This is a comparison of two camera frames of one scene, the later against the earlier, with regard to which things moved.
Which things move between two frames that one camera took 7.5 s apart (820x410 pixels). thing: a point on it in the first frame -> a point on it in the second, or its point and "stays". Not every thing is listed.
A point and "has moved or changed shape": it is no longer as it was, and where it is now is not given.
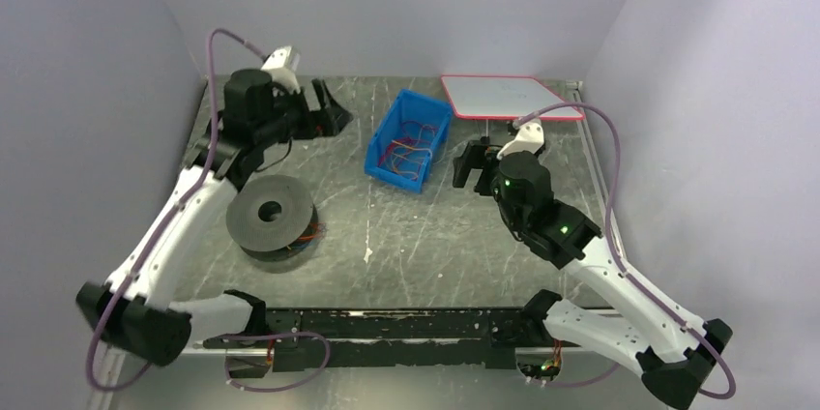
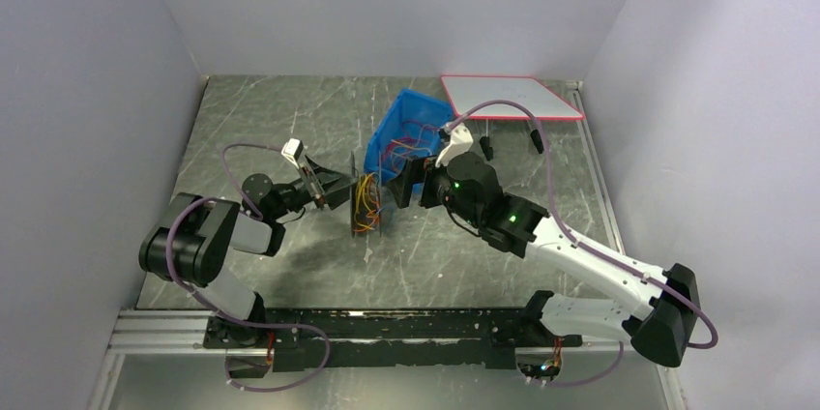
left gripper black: (310, 111) -> (314, 186)
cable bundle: (314, 233) -> (367, 202)
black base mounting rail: (415, 337) stays
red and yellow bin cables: (406, 153) stays
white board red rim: (504, 97) stays
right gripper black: (481, 163) -> (424, 180)
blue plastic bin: (402, 146) stays
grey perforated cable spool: (267, 214) has moved or changed shape
